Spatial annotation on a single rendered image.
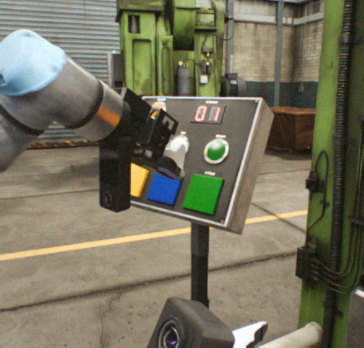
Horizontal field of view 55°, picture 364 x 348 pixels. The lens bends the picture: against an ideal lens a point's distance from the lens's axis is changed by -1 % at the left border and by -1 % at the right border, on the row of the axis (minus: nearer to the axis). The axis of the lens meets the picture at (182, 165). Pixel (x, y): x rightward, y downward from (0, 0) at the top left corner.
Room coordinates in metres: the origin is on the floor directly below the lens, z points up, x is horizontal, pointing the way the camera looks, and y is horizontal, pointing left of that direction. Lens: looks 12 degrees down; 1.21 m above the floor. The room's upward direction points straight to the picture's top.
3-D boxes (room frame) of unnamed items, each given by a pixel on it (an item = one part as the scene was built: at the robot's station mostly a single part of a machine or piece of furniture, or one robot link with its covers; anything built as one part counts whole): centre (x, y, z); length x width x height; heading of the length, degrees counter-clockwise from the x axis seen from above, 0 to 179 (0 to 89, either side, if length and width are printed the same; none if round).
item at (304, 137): (7.39, -2.23, 0.42); 1.89 x 1.20 x 0.85; 21
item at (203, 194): (0.70, -0.04, 1.01); 0.07 x 0.05 x 0.07; 53
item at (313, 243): (0.79, -0.31, 0.80); 0.06 x 0.03 x 0.14; 28
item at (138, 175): (0.82, 0.12, 1.01); 0.07 x 0.05 x 0.07; 53
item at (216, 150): (0.73, -0.07, 1.09); 0.05 x 0.03 x 0.04; 28
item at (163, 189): (0.76, 0.04, 1.01); 0.07 x 0.05 x 0.07; 53
